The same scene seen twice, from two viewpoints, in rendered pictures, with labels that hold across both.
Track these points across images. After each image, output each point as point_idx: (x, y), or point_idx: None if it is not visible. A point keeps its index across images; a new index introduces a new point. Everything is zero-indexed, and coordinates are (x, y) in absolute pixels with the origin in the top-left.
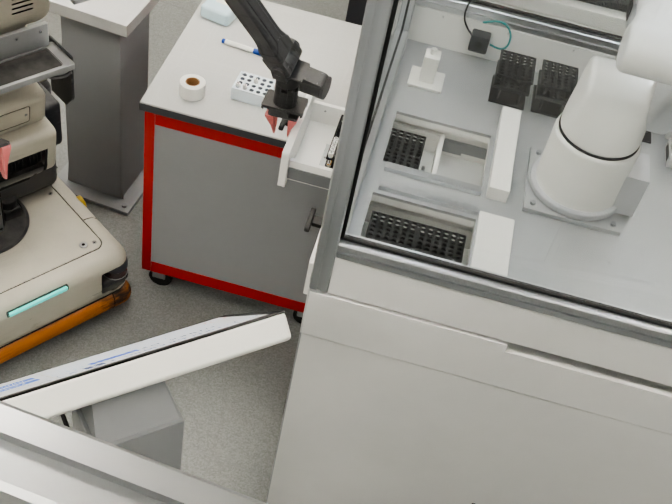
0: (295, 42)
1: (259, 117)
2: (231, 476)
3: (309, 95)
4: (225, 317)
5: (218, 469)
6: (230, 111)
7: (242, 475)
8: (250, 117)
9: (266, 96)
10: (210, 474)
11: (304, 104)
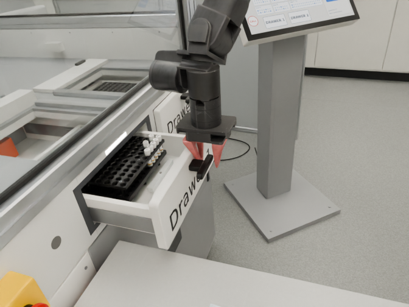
0: (198, 7)
1: (235, 297)
2: (235, 262)
3: (165, 184)
4: (248, 21)
5: (243, 266)
6: (283, 305)
7: (228, 264)
8: (249, 295)
9: (230, 124)
10: (247, 263)
11: (182, 120)
